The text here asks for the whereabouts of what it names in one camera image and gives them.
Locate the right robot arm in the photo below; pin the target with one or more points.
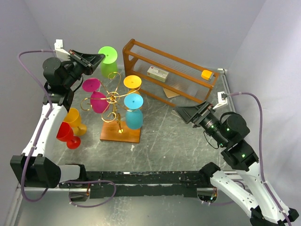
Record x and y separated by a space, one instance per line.
261 203

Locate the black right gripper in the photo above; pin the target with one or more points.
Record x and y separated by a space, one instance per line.
196 113

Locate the blue plastic wine glass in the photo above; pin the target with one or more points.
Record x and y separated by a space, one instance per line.
134 116

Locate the orange plastic wine glass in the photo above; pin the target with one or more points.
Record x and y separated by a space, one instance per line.
73 118

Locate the red plastic wine glass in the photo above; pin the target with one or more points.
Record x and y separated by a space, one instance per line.
65 134

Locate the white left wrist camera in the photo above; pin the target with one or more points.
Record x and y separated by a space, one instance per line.
60 52

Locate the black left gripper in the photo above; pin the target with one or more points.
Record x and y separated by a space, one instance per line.
89 61

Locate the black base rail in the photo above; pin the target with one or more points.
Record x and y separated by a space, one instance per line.
138 184

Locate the aluminium frame rail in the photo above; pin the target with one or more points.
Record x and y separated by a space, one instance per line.
240 153

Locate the gold wire glass rack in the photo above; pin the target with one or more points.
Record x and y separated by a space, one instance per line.
112 98

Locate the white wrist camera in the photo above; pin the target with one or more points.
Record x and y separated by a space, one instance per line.
222 100
60 52

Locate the yellow grey box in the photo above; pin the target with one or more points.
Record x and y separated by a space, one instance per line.
207 74

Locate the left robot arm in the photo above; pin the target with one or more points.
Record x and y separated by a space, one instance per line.
34 167

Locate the pink plastic wine glass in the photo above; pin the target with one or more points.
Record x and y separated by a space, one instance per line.
97 100

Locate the green plastic wine glass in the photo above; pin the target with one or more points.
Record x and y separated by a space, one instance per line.
109 64

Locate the small white card box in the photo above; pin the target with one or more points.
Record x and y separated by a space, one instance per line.
157 73

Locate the wooden rack base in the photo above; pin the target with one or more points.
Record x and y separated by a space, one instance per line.
110 132

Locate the wooden shelf rack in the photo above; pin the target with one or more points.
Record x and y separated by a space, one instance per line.
184 77

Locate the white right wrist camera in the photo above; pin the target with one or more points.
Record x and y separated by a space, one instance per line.
222 100

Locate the yellow plastic wine glass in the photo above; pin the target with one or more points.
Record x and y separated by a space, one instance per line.
133 83

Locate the tan cardboard piece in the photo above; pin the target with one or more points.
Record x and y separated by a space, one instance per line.
169 93

